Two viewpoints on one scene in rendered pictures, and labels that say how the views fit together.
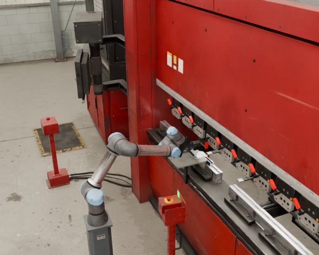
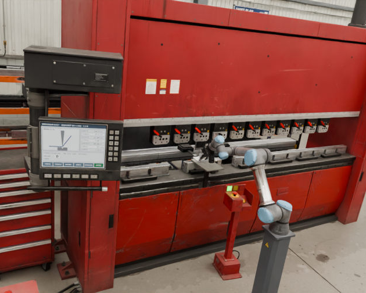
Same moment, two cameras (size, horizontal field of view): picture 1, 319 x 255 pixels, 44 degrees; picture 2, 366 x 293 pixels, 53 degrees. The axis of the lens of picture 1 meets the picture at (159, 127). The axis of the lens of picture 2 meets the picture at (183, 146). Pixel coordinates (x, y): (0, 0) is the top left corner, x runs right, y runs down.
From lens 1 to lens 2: 435 cm
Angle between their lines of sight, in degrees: 88
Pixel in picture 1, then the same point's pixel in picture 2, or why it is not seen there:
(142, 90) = not seen: hidden behind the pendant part
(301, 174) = (295, 108)
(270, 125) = (277, 92)
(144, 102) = not seen: hidden behind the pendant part
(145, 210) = (127, 283)
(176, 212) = (247, 195)
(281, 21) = (292, 28)
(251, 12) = (271, 24)
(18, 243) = not seen: outside the picture
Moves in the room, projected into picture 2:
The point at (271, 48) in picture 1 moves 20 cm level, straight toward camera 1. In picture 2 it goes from (281, 45) to (304, 47)
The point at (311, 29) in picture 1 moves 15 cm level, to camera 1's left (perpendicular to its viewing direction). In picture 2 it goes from (308, 29) to (315, 30)
